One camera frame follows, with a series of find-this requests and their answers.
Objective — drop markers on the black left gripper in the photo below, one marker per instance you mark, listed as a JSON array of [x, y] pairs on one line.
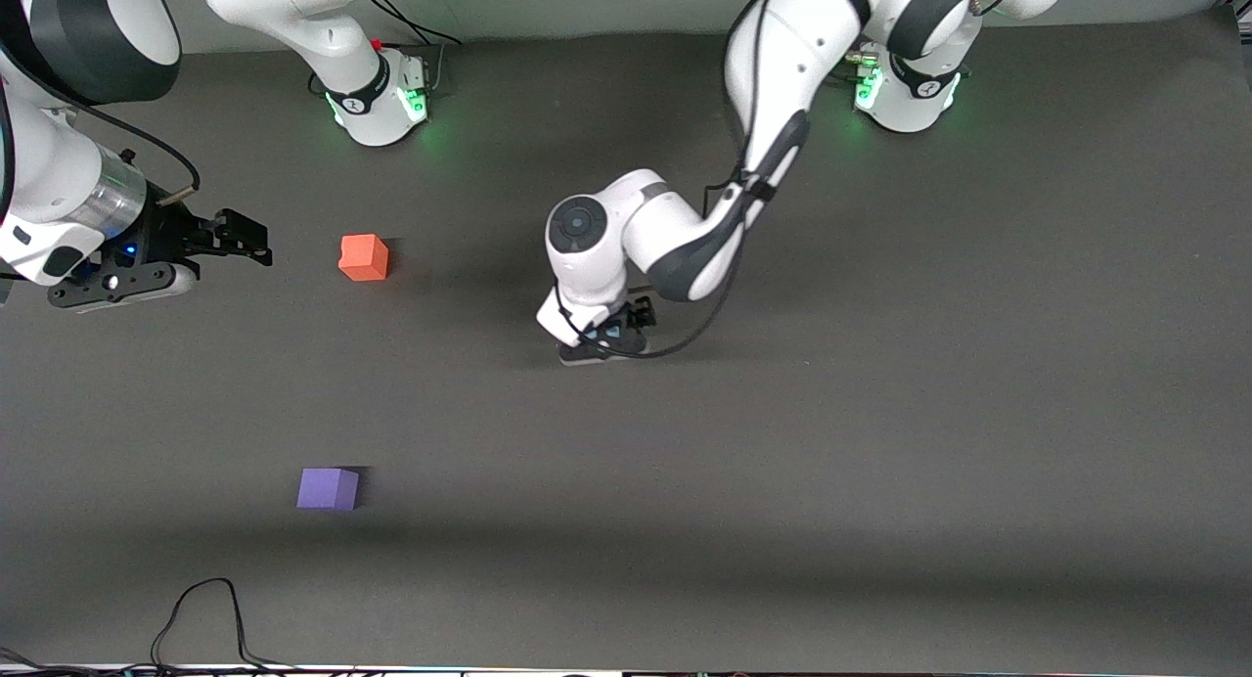
[[641, 315]]

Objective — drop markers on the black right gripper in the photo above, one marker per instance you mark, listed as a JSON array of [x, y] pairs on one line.
[[168, 235]]

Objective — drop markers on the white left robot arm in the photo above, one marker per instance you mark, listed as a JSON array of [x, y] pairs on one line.
[[675, 232]]

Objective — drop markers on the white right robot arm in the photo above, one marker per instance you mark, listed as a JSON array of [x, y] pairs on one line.
[[54, 183]]

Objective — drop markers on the orange foam block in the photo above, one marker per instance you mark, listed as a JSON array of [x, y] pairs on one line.
[[363, 257]]

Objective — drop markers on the purple foam block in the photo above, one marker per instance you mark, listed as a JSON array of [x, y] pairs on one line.
[[327, 489]]

